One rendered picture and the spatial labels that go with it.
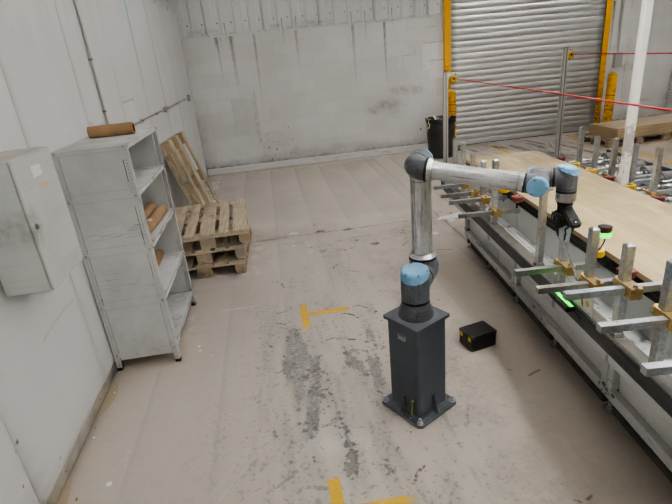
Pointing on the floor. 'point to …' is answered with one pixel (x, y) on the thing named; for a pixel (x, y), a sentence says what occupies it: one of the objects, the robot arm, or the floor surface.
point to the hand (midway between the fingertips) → (563, 242)
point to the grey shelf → (127, 240)
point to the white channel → (635, 89)
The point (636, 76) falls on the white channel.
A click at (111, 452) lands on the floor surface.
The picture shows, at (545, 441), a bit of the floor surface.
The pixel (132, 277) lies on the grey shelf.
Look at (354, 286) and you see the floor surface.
